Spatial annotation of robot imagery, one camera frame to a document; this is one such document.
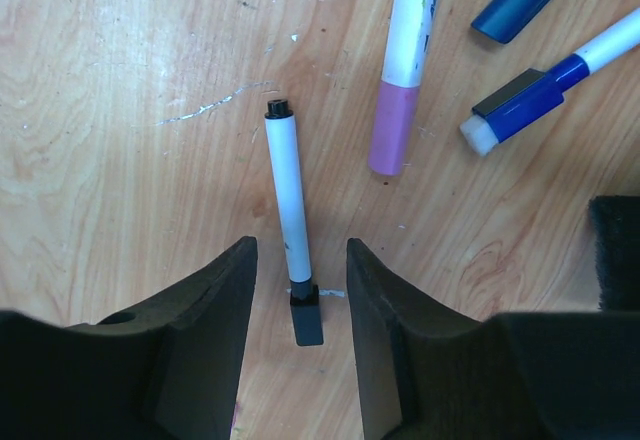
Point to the black cap marker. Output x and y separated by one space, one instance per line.
282 141

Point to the dark blue cap marker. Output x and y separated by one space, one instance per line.
534 93

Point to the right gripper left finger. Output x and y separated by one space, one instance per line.
165 368

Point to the magenta cap marker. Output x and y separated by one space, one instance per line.
407 45

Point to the black floral pillow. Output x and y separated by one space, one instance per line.
616 224

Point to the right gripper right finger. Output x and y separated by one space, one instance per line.
426 371

